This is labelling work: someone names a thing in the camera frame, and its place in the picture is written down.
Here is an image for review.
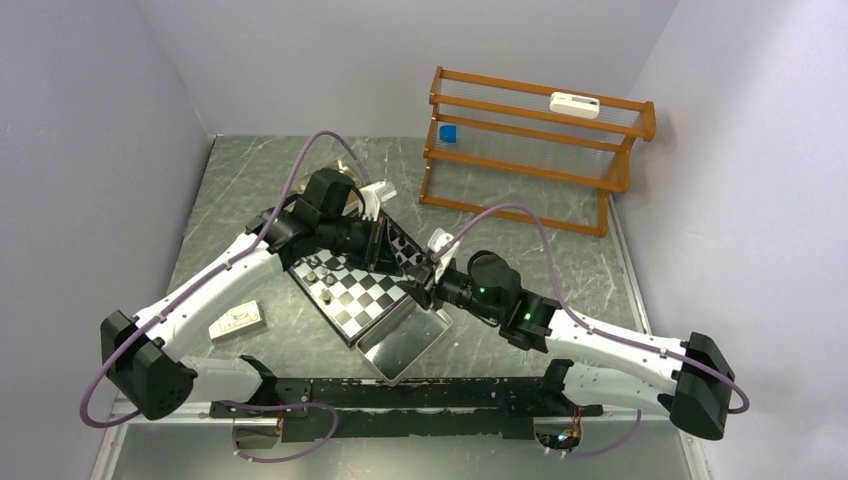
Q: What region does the small white card box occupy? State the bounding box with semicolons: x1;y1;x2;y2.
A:
208;301;267;344

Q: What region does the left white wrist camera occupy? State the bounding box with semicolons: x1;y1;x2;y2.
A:
358;180;397;221

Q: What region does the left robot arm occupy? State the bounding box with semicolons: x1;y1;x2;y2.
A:
100;168;401;420

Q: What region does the blue cube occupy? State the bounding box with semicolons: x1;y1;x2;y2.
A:
437;124;458;144

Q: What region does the white rectangular device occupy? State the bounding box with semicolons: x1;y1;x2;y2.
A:
549;92;601;120

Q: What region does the gold tin of white pieces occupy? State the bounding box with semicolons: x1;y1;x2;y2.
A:
293;159;365;193

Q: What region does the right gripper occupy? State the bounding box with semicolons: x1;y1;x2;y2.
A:
395;258;503;323

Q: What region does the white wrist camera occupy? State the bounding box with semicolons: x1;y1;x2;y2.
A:
426;228;460;262
358;180;397;221

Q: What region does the silver metal tin lid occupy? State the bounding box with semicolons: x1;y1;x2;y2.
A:
355;298;453;387

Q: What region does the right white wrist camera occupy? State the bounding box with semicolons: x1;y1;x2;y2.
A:
426;228;460;262

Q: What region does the black white chessboard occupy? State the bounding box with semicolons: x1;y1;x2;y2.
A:
288;250;407;347

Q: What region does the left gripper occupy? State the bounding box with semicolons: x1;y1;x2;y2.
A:
319;211;404;277

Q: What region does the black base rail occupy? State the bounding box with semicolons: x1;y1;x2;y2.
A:
209;377;603;443

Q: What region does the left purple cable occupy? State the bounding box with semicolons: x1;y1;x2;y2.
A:
79;130;372;464

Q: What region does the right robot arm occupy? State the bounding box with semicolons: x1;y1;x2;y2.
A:
399;251;735;441

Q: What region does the orange wooden rack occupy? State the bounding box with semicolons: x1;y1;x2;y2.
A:
418;66;657;237

